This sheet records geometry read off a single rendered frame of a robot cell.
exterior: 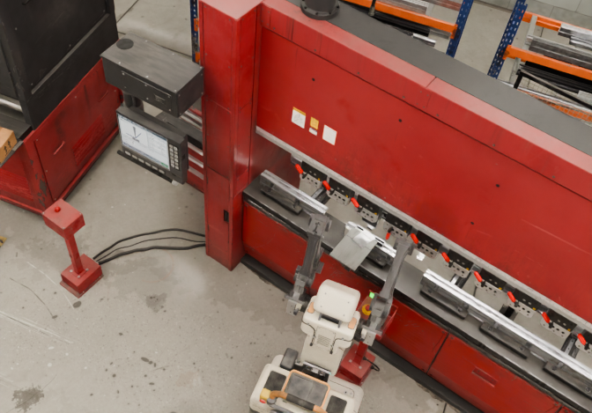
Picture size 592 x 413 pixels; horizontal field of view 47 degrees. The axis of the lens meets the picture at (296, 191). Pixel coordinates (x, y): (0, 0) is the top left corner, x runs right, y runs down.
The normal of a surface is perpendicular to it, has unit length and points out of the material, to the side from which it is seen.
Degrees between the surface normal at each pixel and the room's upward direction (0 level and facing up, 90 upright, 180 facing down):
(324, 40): 90
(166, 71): 1
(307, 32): 90
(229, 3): 0
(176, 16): 0
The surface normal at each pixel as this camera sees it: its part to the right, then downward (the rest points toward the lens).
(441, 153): -0.58, 0.60
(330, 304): -0.21, 0.10
